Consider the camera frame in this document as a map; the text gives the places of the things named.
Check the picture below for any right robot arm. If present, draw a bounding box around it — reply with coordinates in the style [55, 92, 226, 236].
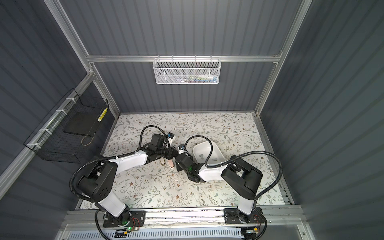
[176, 153, 263, 216]

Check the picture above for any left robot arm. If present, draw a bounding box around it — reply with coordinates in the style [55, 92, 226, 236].
[73, 133, 178, 218]

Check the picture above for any white plastic tray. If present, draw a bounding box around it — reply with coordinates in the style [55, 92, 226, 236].
[193, 141, 226, 165]

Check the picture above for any yellow marker pen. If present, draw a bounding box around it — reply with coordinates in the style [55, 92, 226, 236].
[97, 108, 109, 122]

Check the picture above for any white vent strip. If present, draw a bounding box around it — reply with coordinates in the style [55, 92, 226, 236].
[67, 228, 244, 240]

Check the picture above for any black foam pad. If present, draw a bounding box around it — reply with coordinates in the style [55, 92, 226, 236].
[63, 113, 101, 137]

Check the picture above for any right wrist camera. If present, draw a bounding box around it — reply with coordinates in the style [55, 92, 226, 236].
[178, 144, 186, 154]

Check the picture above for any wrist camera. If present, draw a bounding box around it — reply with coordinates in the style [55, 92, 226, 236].
[178, 144, 186, 154]
[167, 133, 175, 146]

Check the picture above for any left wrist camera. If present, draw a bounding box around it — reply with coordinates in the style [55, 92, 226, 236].
[167, 133, 175, 146]

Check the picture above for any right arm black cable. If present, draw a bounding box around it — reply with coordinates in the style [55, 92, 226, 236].
[183, 134, 283, 200]

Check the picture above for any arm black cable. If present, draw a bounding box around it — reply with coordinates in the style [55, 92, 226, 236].
[68, 125, 169, 205]
[183, 134, 283, 200]

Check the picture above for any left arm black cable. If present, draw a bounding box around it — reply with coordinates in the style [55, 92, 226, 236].
[68, 125, 169, 205]

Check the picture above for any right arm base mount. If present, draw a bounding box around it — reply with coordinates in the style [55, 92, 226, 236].
[223, 208, 266, 225]

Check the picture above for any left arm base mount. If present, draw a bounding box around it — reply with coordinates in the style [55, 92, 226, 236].
[103, 211, 147, 228]

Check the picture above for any white wire wall basket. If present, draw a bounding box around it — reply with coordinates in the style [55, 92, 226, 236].
[153, 59, 222, 85]

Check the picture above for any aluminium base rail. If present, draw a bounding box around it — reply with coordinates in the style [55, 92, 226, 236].
[60, 205, 307, 231]

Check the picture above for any black wire side basket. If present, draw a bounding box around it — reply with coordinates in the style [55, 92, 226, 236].
[24, 89, 109, 164]

